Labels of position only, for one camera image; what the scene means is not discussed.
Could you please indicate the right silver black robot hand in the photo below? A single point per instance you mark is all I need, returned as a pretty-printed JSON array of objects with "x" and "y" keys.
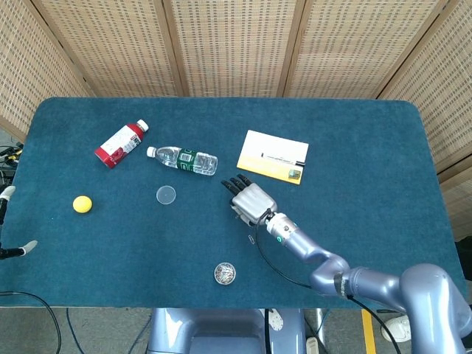
[{"x": 254, "y": 201}]

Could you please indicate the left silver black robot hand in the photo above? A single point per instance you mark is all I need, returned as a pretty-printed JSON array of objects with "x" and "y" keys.
[{"x": 4, "y": 206}]

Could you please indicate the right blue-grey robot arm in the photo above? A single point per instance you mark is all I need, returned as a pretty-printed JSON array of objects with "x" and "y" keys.
[{"x": 368, "y": 280}]

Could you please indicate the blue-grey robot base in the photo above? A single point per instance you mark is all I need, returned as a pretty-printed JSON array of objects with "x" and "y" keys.
[{"x": 221, "y": 332}]

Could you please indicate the round container of paperclips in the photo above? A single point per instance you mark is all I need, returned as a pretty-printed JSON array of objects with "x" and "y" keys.
[{"x": 225, "y": 273}]

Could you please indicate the paperclip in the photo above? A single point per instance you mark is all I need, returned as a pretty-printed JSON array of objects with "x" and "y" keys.
[{"x": 251, "y": 239}]

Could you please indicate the white yellow notepad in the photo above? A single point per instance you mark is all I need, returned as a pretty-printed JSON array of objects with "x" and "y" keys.
[{"x": 273, "y": 155}]

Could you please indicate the black marker pen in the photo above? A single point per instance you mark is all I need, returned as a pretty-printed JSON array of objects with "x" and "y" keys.
[{"x": 284, "y": 158}]

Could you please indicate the yellow ball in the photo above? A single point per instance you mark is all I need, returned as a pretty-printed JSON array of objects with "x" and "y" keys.
[{"x": 82, "y": 204}]

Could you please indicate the clear water bottle green label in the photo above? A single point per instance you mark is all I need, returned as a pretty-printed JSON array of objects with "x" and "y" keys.
[{"x": 184, "y": 160}]

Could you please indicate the clear round plastic lid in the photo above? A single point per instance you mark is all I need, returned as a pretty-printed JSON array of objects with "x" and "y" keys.
[{"x": 166, "y": 195}]

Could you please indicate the blue felt table cover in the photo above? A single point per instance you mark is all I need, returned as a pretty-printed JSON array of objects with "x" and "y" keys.
[{"x": 147, "y": 239}]

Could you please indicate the red drink bottle white cap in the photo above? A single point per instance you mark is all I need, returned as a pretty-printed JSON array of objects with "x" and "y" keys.
[{"x": 121, "y": 144}]

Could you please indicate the woven bamboo screen panel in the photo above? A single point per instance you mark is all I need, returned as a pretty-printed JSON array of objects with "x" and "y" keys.
[
  {"x": 446, "y": 103},
  {"x": 236, "y": 48},
  {"x": 29, "y": 62},
  {"x": 118, "y": 48},
  {"x": 357, "y": 48}
]

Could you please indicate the yellow floor tape strip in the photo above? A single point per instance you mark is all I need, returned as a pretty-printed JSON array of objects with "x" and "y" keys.
[{"x": 368, "y": 332}]

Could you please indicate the white sneaker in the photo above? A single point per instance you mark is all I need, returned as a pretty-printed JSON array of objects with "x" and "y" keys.
[{"x": 396, "y": 328}]

